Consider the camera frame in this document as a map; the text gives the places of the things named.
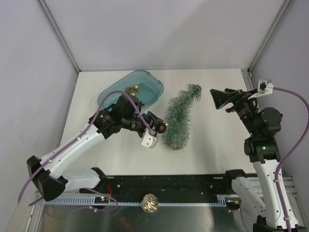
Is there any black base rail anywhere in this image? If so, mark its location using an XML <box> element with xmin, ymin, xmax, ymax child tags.
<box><xmin>93</xmin><ymin>174</ymin><xmax>236</xmax><ymax>197</ymax></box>

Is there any small frosted christmas tree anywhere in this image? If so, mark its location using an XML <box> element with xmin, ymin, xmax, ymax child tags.
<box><xmin>162</xmin><ymin>84</ymin><xmax>202</xmax><ymax>151</ymax></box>

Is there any gold glitter ball ornament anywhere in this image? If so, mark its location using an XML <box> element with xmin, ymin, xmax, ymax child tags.
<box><xmin>133</xmin><ymin>84</ymin><xmax>140</xmax><ymax>92</ymax></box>

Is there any frosted pine cone ornament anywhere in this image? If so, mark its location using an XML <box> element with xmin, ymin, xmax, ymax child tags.
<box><xmin>126</xmin><ymin>86</ymin><xmax>133</xmax><ymax>94</ymax></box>

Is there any gold mirror ball ornament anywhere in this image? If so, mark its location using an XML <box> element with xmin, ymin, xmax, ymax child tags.
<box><xmin>141</xmin><ymin>194</ymin><xmax>159</xmax><ymax>213</ymax></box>

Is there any dark brown ball ornament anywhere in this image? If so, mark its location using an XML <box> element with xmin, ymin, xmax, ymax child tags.
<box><xmin>155</xmin><ymin>122</ymin><xmax>168</xmax><ymax>133</ymax></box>

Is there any teal plastic bin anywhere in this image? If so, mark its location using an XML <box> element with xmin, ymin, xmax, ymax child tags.
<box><xmin>98</xmin><ymin>70</ymin><xmax>164</xmax><ymax>112</ymax></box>

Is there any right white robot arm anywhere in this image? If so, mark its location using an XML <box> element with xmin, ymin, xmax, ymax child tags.
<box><xmin>210</xmin><ymin>88</ymin><xmax>307</xmax><ymax>232</ymax></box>

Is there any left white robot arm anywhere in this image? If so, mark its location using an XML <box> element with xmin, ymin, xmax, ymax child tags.
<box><xmin>27</xmin><ymin>93</ymin><xmax>167</xmax><ymax>201</ymax></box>

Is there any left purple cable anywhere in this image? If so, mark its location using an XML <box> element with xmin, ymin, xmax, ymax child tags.
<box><xmin>18</xmin><ymin>90</ymin><xmax>155</xmax><ymax>218</ymax></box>

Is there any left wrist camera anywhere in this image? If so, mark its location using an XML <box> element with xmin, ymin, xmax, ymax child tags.
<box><xmin>141</xmin><ymin>129</ymin><xmax>158</xmax><ymax>148</ymax></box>

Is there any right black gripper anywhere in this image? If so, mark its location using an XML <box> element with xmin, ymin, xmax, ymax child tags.
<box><xmin>210</xmin><ymin>88</ymin><xmax>260</xmax><ymax>137</ymax></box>

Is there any white slotted cable duct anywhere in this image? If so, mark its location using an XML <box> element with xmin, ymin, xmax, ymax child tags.
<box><xmin>46</xmin><ymin>193</ymin><xmax>226</xmax><ymax>206</ymax></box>

